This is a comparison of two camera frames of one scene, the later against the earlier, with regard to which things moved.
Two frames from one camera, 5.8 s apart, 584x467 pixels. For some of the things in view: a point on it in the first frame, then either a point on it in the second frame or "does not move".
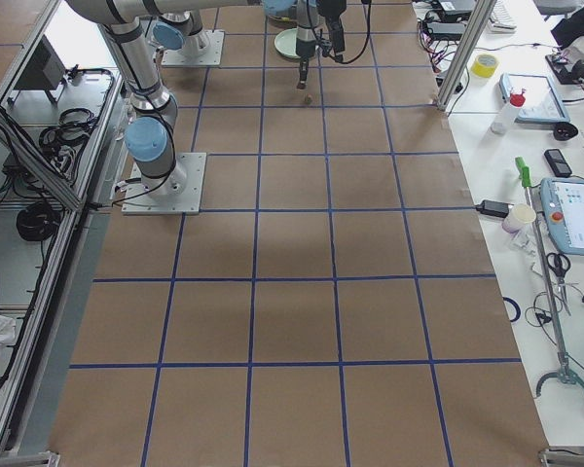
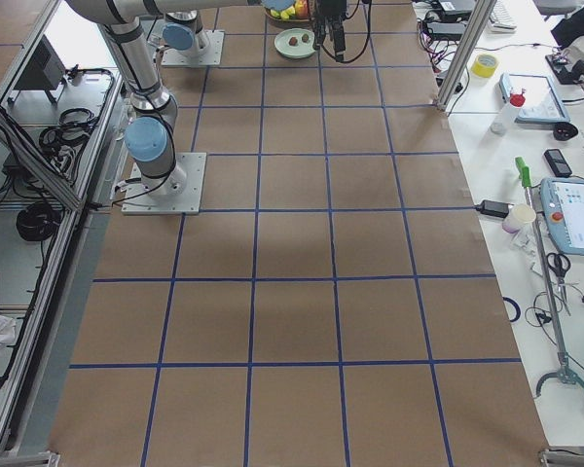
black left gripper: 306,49 -> 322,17
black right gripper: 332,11 does not move
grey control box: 44,70 does not move
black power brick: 446,30 does not move
